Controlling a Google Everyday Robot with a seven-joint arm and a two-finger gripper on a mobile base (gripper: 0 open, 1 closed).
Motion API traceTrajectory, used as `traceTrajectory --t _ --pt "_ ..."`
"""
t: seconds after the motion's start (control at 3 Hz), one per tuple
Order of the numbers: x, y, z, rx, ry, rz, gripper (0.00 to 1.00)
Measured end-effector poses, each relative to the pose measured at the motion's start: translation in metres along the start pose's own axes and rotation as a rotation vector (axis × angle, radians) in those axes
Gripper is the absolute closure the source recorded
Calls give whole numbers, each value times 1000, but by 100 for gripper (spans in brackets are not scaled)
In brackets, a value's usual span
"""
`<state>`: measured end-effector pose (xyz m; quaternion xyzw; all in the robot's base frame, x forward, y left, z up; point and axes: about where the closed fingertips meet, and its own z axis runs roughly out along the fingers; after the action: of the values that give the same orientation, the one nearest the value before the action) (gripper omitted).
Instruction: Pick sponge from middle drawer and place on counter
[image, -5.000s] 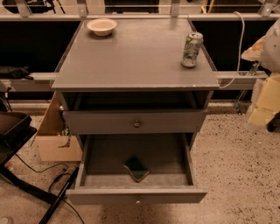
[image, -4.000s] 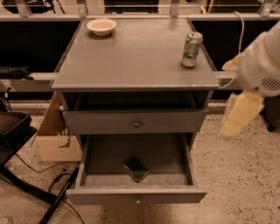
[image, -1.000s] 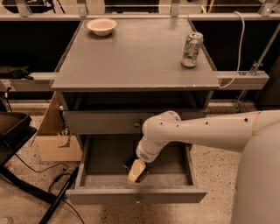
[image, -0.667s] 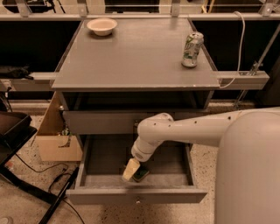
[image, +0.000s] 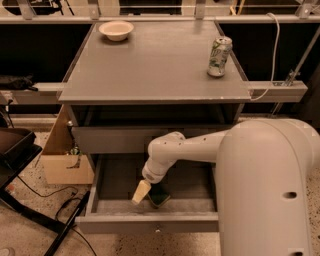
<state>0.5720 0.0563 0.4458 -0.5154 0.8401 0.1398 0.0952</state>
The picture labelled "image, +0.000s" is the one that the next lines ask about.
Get black floor cable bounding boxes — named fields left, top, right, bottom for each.
left=16, top=174, right=98, bottom=256

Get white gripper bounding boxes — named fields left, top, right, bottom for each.
left=132, top=159, right=167, bottom=204

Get metal railing frame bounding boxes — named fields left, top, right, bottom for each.
left=0, top=16, right=307, bottom=105

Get green item in box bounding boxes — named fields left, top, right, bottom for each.
left=68, top=146, right=82, bottom=155

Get grey open middle drawer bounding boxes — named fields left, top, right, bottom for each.
left=76, top=153, right=218, bottom=234

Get green yellow sponge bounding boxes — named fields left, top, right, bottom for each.
left=148, top=184, right=170, bottom=208

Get green white soda can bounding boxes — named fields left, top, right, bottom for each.
left=207, top=36, right=233, bottom=77

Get black chair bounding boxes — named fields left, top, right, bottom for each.
left=0, top=127, right=42, bottom=188

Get grey closed top drawer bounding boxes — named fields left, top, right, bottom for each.
left=72, top=126, right=228, bottom=154

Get black stand leg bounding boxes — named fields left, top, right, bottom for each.
left=0, top=190, right=90, bottom=256

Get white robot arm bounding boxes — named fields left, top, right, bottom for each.
left=132, top=119, right=320, bottom=256

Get cardboard box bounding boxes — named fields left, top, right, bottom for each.
left=40, top=106, right=94, bottom=185

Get grey wooden drawer cabinet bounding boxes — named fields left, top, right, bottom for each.
left=59, top=21, right=250, bottom=164

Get white cable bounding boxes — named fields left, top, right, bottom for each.
left=250, top=12, right=281, bottom=102

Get white ceramic bowl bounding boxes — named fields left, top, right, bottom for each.
left=99, top=21, right=134, bottom=42

